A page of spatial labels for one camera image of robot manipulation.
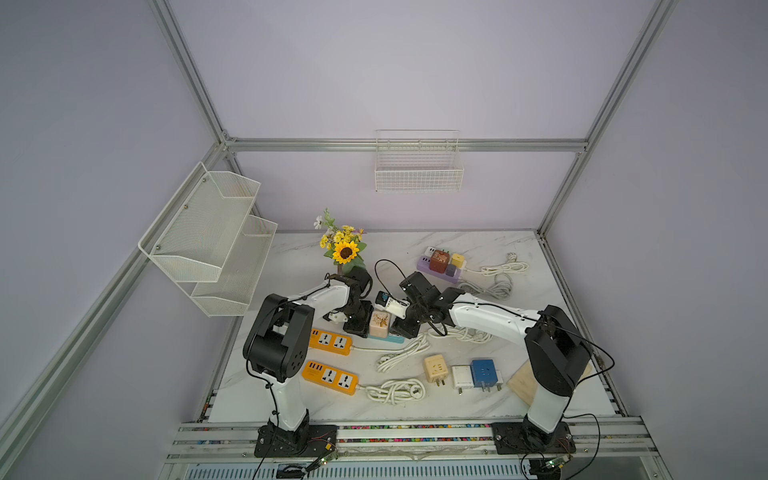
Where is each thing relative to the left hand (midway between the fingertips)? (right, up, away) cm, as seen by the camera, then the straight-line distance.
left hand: (371, 325), depth 94 cm
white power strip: (+21, +24, +17) cm, 36 cm away
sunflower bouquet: (-7, +26, -12) cm, 29 cm away
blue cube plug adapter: (+32, -10, -14) cm, 36 cm away
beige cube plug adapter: (+19, -9, -14) cm, 25 cm away
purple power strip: (+18, +19, +14) cm, 30 cm away
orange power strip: (-8, -12, -13) cm, 20 cm away
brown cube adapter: (+23, +20, +8) cm, 31 cm away
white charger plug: (+26, -12, -12) cm, 31 cm away
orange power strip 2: (-12, -4, -5) cm, 14 cm away
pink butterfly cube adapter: (+3, +2, -8) cm, 9 cm away
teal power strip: (+6, -3, -5) cm, 9 cm away
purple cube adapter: (+27, +17, +10) cm, 34 cm away
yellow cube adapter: (+30, +21, +11) cm, 38 cm away
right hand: (+8, +2, -5) cm, 10 cm away
